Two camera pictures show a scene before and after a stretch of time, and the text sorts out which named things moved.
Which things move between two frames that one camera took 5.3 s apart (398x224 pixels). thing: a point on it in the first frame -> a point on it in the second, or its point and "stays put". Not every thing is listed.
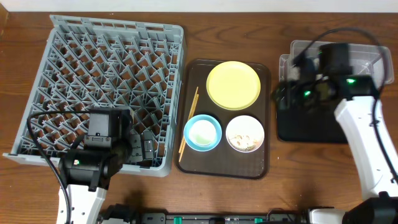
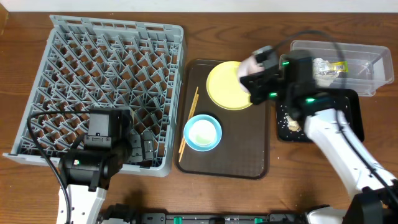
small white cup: [203, 133] stays put
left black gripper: [137, 144] stays put
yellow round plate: [233, 85] stays put
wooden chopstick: [189, 114] stays put
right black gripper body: [298, 94] -> [272, 89]
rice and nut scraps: [244, 142] -> [293, 124]
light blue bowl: [203, 132] stays put
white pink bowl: [245, 134] -> [250, 65]
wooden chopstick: [185, 141] stays put
